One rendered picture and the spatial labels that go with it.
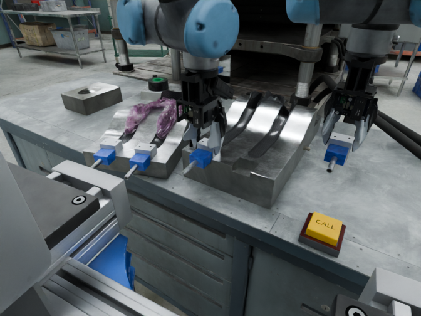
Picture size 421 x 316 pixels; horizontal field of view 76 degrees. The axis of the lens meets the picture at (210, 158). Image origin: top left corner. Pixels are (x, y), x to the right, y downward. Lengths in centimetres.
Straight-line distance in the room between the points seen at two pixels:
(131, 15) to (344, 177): 67
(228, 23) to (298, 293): 69
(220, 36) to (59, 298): 37
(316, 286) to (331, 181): 28
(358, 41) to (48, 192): 55
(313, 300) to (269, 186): 35
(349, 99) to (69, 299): 55
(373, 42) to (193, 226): 66
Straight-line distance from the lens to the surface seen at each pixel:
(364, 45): 58
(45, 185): 41
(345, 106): 61
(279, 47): 138
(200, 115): 58
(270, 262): 79
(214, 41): 37
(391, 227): 74
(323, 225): 62
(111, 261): 46
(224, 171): 67
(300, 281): 80
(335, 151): 66
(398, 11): 47
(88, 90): 137
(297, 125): 84
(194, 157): 66
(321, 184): 80
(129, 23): 48
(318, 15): 43
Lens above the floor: 125
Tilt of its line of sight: 33 degrees down
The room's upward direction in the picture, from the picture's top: straight up
